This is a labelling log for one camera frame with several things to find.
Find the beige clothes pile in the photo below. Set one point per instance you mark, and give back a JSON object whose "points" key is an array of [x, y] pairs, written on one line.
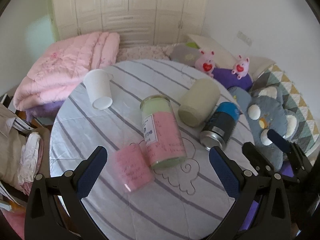
{"points": [[24, 154]]}

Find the beige green cup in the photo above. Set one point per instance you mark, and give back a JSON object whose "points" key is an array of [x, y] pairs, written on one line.
{"points": [[198, 102]]}

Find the wall switch plate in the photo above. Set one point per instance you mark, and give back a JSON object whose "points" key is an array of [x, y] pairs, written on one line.
{"points": [[244, 38]]}

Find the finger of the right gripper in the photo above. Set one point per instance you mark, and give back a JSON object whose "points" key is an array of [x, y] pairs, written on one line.
{"points": [[257, 160], [299, 162]]}

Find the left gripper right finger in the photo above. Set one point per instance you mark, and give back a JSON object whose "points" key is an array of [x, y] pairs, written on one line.
{"points": [[260, 209]]}

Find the pink folded quilt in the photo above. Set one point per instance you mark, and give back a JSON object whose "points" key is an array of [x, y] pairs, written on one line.
{"points": [[63, 66]]}

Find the green pink glass jar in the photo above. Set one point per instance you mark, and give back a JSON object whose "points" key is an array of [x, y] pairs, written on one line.
{"points": [[163, 140]]}

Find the cream white wardrobe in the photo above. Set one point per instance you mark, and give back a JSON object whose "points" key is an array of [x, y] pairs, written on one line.
{"points": [[138, 22]]}

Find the small pink plastic cup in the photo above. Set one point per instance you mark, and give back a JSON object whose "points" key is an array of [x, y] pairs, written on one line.
{"points": [[130, 169]]}

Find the blue black drink can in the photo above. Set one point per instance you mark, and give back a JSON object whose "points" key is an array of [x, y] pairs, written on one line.
{"points": [[220, 126]]}

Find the white paper cup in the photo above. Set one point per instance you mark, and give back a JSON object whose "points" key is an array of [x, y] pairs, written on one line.
{"points": [[97, 83]]}

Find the white headboard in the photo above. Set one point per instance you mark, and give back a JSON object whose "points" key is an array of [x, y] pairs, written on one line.
{"points": [[224, 59]]}

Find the left pink bunny plush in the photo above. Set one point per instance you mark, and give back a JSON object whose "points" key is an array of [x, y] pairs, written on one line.
{"points": [[205, 63]]}

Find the purple cushion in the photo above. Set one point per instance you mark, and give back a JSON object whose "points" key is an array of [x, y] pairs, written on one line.
{"points": [[228, 80]]}

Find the grey embroidered pillow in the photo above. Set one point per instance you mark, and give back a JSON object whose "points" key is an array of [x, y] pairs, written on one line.
{"points": [[185, 55]]}

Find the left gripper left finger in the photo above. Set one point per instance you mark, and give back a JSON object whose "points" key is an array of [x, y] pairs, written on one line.
{"points": [[43, 219]]}

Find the blue grey plush toy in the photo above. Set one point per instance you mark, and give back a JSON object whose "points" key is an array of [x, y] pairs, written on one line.
{"points": [[263, 109]]}

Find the triangle pattern quilt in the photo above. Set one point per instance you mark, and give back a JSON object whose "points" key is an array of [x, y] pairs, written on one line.
{"points": [[307, 134]]}

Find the pink bunny plush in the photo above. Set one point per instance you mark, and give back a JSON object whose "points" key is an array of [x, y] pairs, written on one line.
{"points": [[241, 67], [205, 63]]}

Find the right pink bunny plush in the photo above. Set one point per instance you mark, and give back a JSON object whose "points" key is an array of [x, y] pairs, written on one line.
{"points": [[241, 67]]}

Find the heart pattern bed sheet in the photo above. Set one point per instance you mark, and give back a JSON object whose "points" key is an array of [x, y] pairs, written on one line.
{"points": [[145, 52]]}

